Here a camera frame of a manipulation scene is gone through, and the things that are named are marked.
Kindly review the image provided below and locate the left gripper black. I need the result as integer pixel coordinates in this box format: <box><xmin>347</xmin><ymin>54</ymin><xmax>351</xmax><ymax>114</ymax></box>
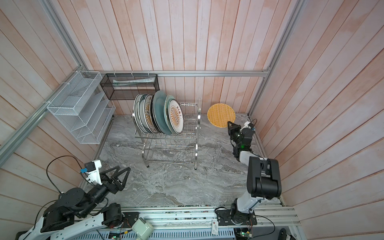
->
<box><xmin>79</xmin><ymin>165</ymin><xmax>132</xmax><ymax>218</ymax></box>

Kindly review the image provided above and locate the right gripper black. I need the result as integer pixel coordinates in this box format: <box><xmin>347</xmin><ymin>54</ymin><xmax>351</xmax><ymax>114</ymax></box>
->
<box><xmin>229</xmin><ymin>121</ymin><xmax>243</xmax><ymax>150</ymax></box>

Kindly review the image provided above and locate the yellow woven round trivet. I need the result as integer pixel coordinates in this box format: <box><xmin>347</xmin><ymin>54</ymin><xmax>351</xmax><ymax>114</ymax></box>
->
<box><xmin>207</xmin><ymin>103</ymin><xmax>236</xmax><ymax>128</ymax></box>

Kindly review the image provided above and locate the stainless steel dish rack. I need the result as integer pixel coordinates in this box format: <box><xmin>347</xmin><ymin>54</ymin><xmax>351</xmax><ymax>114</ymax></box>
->
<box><xmin>132</xmin><ymin>103</ymin><xmax>202</xmax><ymax>170</ymax></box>

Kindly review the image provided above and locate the small orange sunburst plate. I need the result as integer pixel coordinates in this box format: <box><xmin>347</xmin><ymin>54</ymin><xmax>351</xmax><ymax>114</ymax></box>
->
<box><xmin>167</xmin><ymin>99</ymin><xmax>184</xmax><ymax>134</ymax></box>

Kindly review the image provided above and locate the black round plate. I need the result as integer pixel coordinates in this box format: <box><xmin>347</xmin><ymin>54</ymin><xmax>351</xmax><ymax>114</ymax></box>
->
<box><xmin>150</xmin><ymin>99</ymin><xmax>160</xmax><ymax>133</ymax></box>

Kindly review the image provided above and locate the white plate cloud line pattern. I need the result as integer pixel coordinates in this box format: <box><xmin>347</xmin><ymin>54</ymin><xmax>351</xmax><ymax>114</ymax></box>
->
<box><xmin>133</xmin><ymin>94</ymin><xmax>141</xmax><ymax>130</ymax></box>

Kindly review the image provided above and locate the light green lotus plate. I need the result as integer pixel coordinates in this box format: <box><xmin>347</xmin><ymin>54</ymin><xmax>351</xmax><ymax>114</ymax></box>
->
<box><xmin>164</xmin><ymin>95</ymin><xmax>176</xmax><ymax>135</ymax></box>

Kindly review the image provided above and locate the white plate green text rim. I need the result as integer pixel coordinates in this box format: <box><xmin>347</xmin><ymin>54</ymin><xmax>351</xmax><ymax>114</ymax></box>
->
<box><xmin>139</xmin><ymin>94</ymin><xmax>150</xmax><ymax>133</ymax></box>

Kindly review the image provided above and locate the large orange sunburst plate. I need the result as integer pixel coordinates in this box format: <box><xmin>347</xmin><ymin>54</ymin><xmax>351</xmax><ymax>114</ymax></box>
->
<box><xmin>144</xmin><ymin>94</ymin><xmax>159</xmax><ymax>134</ymax></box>

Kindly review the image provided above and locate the grey green plain plate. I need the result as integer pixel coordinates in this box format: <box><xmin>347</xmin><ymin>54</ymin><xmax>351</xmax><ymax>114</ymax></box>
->
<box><xmin>152</xmin><ymin>91</ymin><xmax>172</xmax><ymax>135</ymax></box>

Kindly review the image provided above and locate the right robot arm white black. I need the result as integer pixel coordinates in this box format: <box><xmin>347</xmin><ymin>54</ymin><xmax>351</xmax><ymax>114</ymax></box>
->
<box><xmin>228</xmin><ymin>121</ymin><xmax>282</xmax><ymax>223</ymax></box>

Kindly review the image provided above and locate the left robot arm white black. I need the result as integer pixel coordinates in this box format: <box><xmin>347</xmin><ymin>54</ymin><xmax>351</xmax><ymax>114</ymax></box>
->
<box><xmin>16</xmin><ymin>166</ymin><xmax>131</xmax><ymax>240</ymax></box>

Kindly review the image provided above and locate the white green box device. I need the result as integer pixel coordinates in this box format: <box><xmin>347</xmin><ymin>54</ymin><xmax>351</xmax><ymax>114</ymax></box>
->
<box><xmin>132</xmin><ymin>218</ymin><xmax>154</xmax><ymax>240</ymax></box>

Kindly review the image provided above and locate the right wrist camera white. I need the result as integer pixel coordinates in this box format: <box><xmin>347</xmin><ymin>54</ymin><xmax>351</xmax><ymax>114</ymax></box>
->
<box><xmin>242</xmin><ymin>121</ymin><xmax>255</xmax><ymax>130</ymax></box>

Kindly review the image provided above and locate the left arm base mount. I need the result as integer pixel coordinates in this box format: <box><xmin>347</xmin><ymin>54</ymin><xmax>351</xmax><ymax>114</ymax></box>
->
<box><xmin>101</xmin><ymin>203</ymin><xmax>140</xmax><ymax>229</ymax></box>

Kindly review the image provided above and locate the white wire mesh shelf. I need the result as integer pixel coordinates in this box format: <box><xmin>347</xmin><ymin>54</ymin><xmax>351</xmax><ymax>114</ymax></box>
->
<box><xmin>47</xmin><ymin>71</ymin><xmax>116</xmax><ymax>145</ymax></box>

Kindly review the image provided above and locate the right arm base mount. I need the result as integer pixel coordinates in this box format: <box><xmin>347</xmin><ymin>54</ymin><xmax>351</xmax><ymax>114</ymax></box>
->
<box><xmin>214</xmin><ymin>207</ymin><xmax>258</xmax><ymax>226</ymax></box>

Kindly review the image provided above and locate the black mesh wall basket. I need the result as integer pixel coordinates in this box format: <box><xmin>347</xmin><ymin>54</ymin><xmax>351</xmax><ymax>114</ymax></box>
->
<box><xmin>101</xmin><ymin>73</ymin><xmax>160</xmax><ymax>101</ymax></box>

